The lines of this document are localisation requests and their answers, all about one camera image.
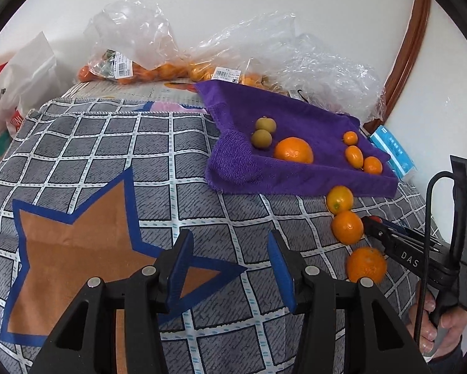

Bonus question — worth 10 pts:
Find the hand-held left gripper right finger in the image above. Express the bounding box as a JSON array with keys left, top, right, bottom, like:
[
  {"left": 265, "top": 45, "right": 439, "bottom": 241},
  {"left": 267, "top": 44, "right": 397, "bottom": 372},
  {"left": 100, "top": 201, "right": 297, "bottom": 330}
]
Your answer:
[{"left": 267, "top": 229, "right": 432, "bottom": 374}]

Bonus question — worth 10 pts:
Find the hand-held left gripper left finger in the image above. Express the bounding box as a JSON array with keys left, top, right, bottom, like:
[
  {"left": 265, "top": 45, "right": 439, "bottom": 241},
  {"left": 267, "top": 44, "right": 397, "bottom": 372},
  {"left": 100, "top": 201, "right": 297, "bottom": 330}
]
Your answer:
[{"left": 31, "top": 229, "right": 195, "bottom": 374}]

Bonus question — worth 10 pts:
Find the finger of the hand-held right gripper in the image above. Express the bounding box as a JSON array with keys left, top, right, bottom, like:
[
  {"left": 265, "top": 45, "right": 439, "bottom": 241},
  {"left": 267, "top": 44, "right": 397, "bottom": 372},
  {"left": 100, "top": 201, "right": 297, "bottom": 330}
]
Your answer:
[
  {"left": 361, "top": 216, "right": 429, "bottom": 271},
  {"left": 378, "top": 220, "right": 445, "bottom": 252}
]

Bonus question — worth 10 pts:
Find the oval orange kumquat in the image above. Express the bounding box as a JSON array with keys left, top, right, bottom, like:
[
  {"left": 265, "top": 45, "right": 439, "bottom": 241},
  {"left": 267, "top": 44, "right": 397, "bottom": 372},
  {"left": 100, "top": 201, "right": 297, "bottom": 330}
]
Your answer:
[{"left": 345, "top": 145, "right": 364, "bottom": 166}]

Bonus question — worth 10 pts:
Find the person's right forearm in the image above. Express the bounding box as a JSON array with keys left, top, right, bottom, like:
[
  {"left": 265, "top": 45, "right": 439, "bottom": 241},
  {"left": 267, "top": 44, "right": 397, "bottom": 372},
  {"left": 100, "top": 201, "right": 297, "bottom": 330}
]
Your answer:
[{"left": 422, "top": 348, "right": 464, "bottom": 374}]

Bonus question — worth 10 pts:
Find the person's right hand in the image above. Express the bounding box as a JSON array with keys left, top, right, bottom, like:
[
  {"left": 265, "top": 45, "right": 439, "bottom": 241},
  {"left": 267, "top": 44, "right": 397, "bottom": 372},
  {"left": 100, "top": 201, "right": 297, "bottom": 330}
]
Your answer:
[{"left": 408, "top": 298, "right": 467, "bottom": 357}]

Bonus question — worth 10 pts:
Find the round orange mandarin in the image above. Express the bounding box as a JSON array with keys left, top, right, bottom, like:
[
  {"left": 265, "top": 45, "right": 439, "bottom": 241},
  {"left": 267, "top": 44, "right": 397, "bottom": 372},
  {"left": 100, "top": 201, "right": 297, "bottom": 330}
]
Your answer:
[
  {"left": 346, "top": 247, "right": 388, "bottom": 284},
  {"left": 330, "top": 210, "right": 364, "bottom": 245}
]

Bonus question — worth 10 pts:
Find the yellow orange mandarin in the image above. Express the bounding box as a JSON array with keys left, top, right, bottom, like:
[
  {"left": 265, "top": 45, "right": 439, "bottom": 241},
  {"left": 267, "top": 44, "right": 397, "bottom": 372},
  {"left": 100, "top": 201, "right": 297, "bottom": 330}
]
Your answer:
[{"left": 326, "top": 185, "right": 354, "bottom": 216}]

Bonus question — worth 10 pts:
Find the blue tissue pack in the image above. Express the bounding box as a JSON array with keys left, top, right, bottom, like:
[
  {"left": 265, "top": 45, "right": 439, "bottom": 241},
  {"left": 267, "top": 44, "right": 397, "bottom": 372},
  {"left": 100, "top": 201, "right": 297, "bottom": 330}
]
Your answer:
[{"left": 369, "top": 126, "right": 418, "bottom": 182}]

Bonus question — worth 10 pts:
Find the large round orange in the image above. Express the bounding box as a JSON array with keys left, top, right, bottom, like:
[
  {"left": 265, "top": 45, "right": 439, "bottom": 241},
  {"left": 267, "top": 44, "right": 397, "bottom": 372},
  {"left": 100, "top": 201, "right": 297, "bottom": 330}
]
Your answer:
[{"left": 273, "top": 136, "right": 314, "bottom": 165}]

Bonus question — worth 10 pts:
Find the grey checked blanket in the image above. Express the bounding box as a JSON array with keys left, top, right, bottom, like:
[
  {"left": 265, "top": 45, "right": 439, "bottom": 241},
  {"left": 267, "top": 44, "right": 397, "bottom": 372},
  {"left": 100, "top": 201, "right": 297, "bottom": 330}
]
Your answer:
[{"left": 0, "top": 99, "right": 445, "bottom": 374}]

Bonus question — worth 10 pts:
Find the purple towel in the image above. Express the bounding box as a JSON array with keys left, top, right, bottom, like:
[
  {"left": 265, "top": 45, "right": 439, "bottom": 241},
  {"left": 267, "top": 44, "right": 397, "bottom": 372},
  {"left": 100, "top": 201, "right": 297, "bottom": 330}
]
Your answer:
[{"left": 195, "top": 80, "right": 398, "bottom": 198}]

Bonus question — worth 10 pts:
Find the large clear crumpled plastic bag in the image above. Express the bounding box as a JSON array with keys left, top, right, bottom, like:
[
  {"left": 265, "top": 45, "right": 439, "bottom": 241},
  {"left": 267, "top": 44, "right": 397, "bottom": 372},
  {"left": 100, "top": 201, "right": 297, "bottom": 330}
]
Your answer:
[{"left": 274, "top": 33, "right": 387, "bottom": 122}]

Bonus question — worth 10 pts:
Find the pale printed mat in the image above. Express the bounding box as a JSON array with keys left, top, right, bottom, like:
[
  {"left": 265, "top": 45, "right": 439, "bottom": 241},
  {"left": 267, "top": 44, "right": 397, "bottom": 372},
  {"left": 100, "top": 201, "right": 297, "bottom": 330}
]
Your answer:
[{"left": 60, "top": 80, "right": 211, "bottom": 114}]

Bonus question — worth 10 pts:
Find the pile of bagged mandarins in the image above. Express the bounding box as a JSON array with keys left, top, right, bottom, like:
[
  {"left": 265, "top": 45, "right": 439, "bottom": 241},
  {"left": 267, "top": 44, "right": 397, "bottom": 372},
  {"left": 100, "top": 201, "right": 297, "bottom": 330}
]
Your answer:
[{"left": 78, "top": 62, "right": 190, "bottom": 86}]

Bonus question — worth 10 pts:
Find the pile of bagged kumquats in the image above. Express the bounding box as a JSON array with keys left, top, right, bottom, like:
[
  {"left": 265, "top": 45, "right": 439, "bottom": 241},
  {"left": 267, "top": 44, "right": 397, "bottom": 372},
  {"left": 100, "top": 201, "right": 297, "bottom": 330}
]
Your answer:
[{"left": 189, "top": 61, "right": 273, "bottom": 88}]

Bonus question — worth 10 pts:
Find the clear plastic bag of kumquats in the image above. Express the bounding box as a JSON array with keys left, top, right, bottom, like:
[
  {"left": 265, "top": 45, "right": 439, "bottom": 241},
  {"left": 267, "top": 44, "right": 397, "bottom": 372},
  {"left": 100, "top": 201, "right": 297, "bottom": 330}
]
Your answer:
[{"left": 185, "top": 12, "right": 298, "bottom": 91}]

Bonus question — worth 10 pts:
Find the clear plastic bag of mandarins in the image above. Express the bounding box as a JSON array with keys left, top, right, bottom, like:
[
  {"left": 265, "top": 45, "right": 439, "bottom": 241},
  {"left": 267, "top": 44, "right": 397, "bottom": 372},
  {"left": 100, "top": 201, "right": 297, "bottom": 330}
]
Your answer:
[{"left": 78, "top": 0, "right": 191, "bottom": 86}]

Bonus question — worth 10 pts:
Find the white plastic bag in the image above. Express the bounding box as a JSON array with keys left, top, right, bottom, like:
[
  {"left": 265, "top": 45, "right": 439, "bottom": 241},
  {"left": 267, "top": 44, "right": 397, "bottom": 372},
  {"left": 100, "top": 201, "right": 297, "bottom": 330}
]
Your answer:
[{"left": 0, "top": 31, "right": 63, "bottom": 135}]

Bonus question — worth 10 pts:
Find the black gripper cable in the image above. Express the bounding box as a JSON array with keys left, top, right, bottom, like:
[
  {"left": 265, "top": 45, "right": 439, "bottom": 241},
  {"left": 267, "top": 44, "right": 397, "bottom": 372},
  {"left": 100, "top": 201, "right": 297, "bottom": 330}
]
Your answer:
[{"left": 414, "top": 171, "right": 458, "bottom": 359}]

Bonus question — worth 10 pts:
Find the brown wooden curved frame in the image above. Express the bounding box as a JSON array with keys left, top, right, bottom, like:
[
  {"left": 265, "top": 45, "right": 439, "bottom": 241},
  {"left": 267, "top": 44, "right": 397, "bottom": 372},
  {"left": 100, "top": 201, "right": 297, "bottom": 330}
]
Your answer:
[{"left": 364, "top": 0, "right": 431, "bottom": 134}]

